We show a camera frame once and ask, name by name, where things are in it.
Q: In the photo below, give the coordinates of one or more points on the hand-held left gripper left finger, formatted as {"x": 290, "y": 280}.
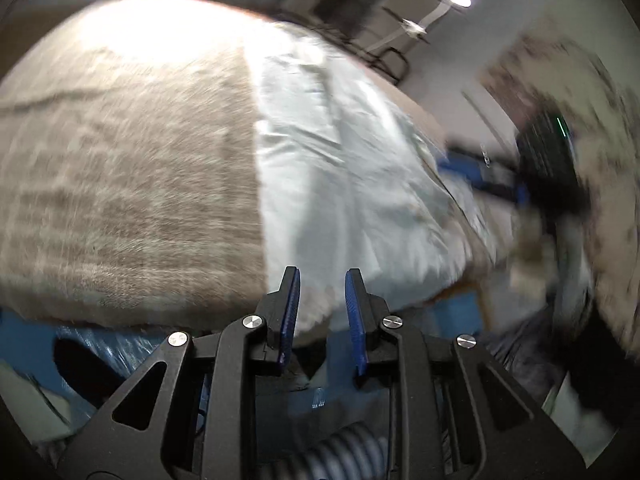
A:
{"x": 290, "y": 310}

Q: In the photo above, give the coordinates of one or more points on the beige plaid blanket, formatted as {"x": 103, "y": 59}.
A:
{"x": 125, "y": 160}

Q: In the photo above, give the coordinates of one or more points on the speckled pale cloth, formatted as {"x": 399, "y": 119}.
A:
{"x": 615, "y": 170}

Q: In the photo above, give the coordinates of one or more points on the black metal bed frame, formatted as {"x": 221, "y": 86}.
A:
{"x": 387, "y": 57}

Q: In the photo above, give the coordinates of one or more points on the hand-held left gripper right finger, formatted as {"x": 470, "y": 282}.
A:
{"x": 354, "y": 310}

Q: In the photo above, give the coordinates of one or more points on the dark cloth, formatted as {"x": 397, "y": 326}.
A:
{"x": 520, "y": 355}

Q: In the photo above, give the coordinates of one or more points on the blue plastic bag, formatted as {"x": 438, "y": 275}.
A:
{"x": 30, "y": 340}

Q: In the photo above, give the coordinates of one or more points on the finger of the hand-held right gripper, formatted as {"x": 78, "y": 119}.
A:
{"x": 492, "y": 180}

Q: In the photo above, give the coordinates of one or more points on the white shirt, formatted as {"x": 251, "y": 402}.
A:
{"x": 325, "y": 160}

